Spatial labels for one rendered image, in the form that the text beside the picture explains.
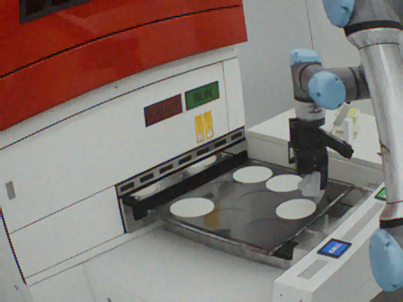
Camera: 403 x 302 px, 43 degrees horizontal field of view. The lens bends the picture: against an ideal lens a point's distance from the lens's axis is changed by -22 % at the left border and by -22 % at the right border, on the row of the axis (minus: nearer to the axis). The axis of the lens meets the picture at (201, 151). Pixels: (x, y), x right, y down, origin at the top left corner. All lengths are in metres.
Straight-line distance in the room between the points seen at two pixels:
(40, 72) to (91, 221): 0.42
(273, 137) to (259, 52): 2.52
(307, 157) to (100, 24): 0.53
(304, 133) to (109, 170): 0.44
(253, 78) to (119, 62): 2.85
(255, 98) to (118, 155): 2.80
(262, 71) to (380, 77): 3.39
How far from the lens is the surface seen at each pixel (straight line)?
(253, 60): 4.07
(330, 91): 1.13
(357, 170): 1.48
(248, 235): 1.28
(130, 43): 1.29
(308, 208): 1.37
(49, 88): 1.17
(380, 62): 0.79
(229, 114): 1.63
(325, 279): 0.98
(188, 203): 1.45
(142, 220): 1.46
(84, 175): 1.33
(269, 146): 1.64
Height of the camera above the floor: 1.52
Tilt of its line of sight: 21 degrees down
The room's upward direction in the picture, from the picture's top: 5 degrees counter-clockwise
